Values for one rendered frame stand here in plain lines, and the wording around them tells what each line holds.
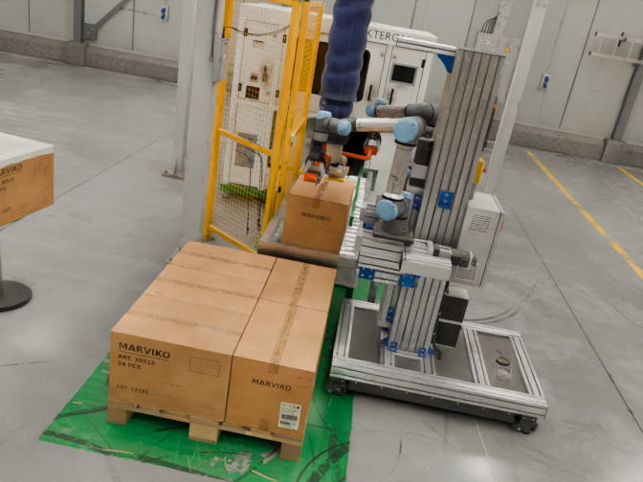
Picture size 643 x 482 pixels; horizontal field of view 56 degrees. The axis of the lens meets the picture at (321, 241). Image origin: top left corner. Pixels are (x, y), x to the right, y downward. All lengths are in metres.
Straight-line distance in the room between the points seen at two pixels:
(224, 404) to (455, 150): 1.79
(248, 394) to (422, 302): 1.24
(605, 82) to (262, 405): 11.12
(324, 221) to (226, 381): 1.41
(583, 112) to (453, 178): 9.87
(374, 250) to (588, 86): 10.16
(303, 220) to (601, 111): 9.94
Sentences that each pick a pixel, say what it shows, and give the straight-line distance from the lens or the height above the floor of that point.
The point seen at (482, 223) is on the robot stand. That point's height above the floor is 1.15.
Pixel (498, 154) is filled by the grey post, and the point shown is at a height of 0.91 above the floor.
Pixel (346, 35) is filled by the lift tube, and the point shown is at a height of 1.97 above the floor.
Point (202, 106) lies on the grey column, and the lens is 4.62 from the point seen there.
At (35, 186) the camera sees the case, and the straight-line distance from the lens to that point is 4.17.
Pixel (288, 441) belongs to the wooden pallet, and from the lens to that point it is 3.16.
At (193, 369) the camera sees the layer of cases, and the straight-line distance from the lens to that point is 3.03.
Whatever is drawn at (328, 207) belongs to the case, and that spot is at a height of 0.91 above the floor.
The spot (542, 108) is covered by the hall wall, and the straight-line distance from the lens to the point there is 12.97.
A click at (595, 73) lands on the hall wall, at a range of 13.13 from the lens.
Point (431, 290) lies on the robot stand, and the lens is 3.65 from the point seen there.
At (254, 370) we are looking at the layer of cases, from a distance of 2.95.
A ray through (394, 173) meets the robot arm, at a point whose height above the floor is 1.40.
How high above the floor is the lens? 2.18
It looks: 22 degrees down
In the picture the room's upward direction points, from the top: 10 degrees clockwise
